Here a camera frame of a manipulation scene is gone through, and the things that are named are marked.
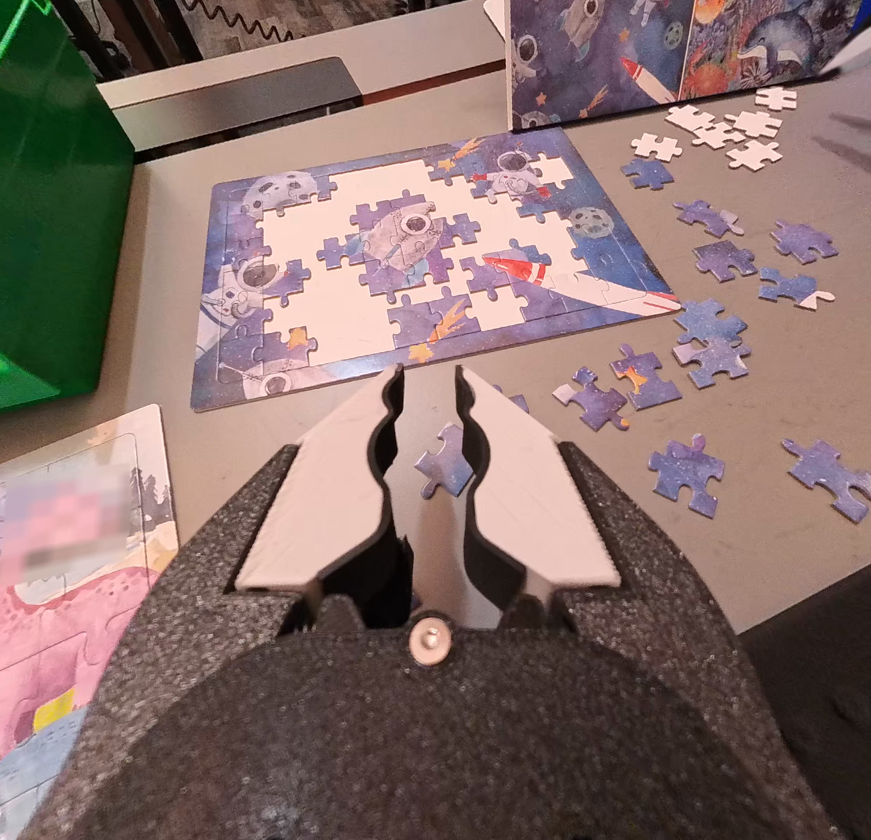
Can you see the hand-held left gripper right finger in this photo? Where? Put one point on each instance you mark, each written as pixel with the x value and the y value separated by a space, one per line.
pixel 544 513

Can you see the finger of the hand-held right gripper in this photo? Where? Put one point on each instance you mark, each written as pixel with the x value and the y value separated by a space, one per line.
pixel 854 57

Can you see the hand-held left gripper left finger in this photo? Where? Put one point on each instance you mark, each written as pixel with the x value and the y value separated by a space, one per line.
pixel 313 513

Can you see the blue starry jigsaw piece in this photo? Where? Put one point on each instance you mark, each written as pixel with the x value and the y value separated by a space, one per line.
pixel 442 465

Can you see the blue puzzle pieces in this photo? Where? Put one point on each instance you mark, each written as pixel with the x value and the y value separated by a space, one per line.
pixel 687 476

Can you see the space jigsaw puzzle tray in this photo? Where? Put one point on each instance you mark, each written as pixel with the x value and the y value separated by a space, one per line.
pixel 326 309

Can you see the assembled space puzzle pieces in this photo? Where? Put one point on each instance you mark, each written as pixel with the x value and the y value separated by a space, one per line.
pixel 401 241

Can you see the grey desk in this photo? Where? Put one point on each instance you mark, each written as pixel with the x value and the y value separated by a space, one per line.
pixel 782 391

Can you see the scattered white puzzle pieces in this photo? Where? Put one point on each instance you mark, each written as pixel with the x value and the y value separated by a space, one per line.
pixel 755 122

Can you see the illustrated puzzle box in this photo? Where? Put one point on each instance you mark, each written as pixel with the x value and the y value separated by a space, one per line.
pixel 612 37

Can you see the pink octopus puzzle board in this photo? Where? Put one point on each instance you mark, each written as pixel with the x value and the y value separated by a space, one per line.
pixel 41 615

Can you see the white flat board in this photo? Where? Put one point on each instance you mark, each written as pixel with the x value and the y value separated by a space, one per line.
pixel 493 16

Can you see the green storage box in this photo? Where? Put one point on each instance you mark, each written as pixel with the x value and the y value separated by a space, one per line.
pixel 54 207

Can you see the white table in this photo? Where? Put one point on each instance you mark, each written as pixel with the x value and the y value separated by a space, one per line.
pixel 442 43

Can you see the dark grey panel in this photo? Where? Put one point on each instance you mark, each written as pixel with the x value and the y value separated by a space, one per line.
pixel 238 98

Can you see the black metal frame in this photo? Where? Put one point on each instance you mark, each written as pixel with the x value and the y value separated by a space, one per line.
pixel 81 23

